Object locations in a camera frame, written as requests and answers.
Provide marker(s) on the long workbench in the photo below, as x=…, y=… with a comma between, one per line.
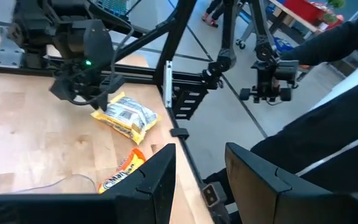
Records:
x=303, y=9

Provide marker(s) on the person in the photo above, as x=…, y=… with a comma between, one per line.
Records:
x=216, y=12

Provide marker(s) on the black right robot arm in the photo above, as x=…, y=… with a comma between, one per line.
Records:
x=82, y=37

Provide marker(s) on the black fabric object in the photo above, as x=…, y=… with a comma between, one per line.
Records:
x=322, y=140

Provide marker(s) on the orange chicken ramen packet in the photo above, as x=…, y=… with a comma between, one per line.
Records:
x=126, y=168

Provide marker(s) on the green potted plant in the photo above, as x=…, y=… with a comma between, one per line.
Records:
x=336, y=3

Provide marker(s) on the yellow ramen packet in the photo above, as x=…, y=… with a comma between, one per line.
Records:
x=129, y=118

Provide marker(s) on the white rounded housing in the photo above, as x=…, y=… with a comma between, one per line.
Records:
x=353, y=77

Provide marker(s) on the small black bracket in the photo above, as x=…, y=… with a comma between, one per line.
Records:
x=179, y=133

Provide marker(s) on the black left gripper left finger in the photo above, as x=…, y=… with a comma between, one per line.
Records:
x=73, y=211

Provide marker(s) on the small blue object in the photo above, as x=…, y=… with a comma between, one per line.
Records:
x=283, y=44

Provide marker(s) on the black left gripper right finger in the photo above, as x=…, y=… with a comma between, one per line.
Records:
x=275, y=205

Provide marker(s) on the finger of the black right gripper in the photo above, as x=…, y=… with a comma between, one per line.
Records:
x=102, y=102
x=62, y=90

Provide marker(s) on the small grey camera box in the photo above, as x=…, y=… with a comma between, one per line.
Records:
x=213, y=194

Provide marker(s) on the black stand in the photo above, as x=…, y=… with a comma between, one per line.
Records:
x=266, y=77

